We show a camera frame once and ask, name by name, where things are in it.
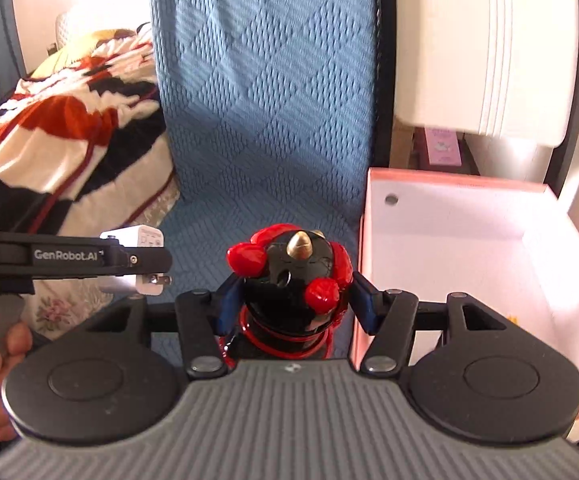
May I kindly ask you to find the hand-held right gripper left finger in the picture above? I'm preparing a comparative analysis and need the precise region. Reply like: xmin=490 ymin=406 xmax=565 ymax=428
xmin=77 ymin=275 xmax=243 ymax=380

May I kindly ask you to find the white plug charger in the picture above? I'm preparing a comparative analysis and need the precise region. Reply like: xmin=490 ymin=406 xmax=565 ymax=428
xmin=100 ymin=225 xmax=173 ymax=301

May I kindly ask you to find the striped printed blanket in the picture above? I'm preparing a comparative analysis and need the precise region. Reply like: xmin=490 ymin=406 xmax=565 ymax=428
xmin=0 ymin=25 xmax=181 ymax=332

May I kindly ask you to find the blue quilted cover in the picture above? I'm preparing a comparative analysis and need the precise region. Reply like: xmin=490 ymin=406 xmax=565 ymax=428
xmin=147 ymin=0 xmax=386 ymax=361

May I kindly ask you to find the small pink packet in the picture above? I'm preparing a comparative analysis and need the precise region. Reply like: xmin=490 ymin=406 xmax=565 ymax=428
xmin=423 ymin=127 xmax=465 ymax=171

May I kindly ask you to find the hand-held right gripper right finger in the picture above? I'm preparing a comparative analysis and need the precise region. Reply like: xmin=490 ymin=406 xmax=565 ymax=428
xmin=352 ymin=272 xmax=513 ymax=376

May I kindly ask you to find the beige bedside cabinet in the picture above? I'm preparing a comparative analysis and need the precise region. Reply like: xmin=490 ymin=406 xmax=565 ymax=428
xmin=374 ymin=0 xmax=579 ymax=197

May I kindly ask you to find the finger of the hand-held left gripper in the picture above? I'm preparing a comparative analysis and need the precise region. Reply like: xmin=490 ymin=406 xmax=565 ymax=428
xmin=118 ymin=249 xmax=173 ymax=277

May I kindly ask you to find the yellow pillow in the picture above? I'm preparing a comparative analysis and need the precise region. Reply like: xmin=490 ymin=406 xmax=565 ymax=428
xmin=30 ymin=30 xmax=138 ymax=80

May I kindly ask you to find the white textured pillow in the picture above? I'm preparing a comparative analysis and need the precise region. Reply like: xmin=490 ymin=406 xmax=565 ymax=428
xmin=54 ymin=9 xmax=101 ymax=47

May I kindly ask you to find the red black toy figure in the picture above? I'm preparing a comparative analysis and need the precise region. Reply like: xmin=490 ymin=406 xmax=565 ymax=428
xmin=217 ymin=225 xmax=355 ymax=361

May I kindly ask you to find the pink cardboard box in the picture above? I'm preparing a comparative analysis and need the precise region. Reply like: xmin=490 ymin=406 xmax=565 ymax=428
xmin=349 ymin=167 xmax=579 ymax=414

